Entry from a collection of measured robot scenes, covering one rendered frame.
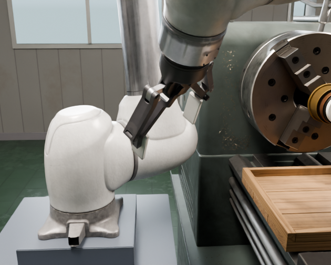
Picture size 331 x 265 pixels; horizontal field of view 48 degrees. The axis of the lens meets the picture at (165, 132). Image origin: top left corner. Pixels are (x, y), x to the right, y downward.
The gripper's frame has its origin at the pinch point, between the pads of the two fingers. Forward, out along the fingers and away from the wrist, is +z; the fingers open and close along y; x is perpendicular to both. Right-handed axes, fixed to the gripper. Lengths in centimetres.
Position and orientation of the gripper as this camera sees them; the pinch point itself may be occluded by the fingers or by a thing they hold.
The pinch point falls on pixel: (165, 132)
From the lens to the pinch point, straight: 70.0
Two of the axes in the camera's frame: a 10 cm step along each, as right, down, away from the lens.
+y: 7.1, -4.8, 5.1
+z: -1.6, 6.0, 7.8
